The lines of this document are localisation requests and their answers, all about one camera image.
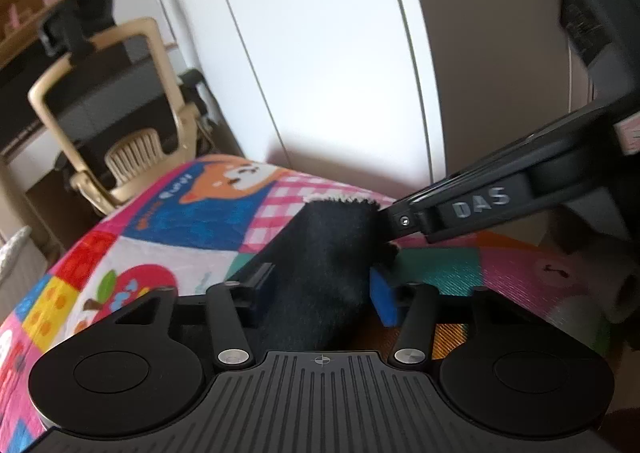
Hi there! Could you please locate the wooden desk with clutter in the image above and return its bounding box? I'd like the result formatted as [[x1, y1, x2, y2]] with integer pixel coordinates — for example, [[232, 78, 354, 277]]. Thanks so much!
[[0, 0, 141, 69]]

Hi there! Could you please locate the white wardrobe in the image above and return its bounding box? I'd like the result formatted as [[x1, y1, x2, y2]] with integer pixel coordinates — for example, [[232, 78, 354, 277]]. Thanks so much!
[[125, 0, 591, 199]]

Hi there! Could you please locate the black cloth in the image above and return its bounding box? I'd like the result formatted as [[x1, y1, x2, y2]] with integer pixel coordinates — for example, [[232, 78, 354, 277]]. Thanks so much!
[[260, 193, 398, 351]]

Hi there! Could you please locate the white desk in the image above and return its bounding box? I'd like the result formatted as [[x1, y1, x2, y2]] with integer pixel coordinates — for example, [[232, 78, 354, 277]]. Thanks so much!
[[0, 46, 178, 164]]

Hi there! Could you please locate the black desk back panel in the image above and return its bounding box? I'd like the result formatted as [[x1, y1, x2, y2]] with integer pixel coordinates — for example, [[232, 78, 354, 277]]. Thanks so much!
[[0, 43, 166, 144]]

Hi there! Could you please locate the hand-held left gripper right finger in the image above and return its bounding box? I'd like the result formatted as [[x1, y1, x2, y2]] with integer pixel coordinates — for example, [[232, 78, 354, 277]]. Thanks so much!
[[370, 267, 533, 373]]

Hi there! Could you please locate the beige mesh office chair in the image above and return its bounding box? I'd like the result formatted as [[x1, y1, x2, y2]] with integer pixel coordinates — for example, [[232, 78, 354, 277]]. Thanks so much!
[[27, 0, 221, 216]]

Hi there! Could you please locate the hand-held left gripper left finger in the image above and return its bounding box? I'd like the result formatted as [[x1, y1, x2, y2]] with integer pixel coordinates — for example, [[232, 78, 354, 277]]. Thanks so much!
[[115, 262, 276, 370]]

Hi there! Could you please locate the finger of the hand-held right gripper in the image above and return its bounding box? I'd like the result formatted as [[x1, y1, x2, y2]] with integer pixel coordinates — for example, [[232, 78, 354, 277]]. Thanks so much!
[[378, 136, 538, 245]]

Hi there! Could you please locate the beige plastic stool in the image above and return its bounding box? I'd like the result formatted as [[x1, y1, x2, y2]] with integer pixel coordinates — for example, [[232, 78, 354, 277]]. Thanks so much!
[[104, 128, 166, 184]]

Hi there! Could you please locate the colourful printed blanket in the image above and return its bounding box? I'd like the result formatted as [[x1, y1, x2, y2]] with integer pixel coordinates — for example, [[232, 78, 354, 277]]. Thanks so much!
[[0, 156, 626, 453]]

